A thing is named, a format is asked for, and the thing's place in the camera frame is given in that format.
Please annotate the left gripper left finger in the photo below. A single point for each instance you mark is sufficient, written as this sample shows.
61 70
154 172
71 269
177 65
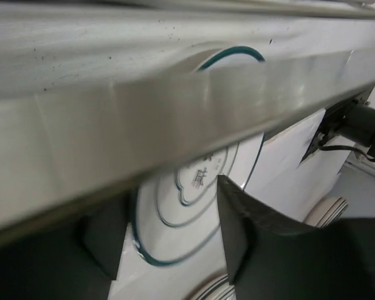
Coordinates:
75 260

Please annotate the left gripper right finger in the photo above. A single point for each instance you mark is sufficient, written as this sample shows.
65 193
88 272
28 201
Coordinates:
271 256

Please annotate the white plate green rim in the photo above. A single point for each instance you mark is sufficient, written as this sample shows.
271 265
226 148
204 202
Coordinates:
174 215

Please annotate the wire dish rack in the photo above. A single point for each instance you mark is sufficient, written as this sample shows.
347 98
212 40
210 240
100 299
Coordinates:
71 150

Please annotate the aluminium table edge rail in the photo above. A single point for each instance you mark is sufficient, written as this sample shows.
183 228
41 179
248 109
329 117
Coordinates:
325 212

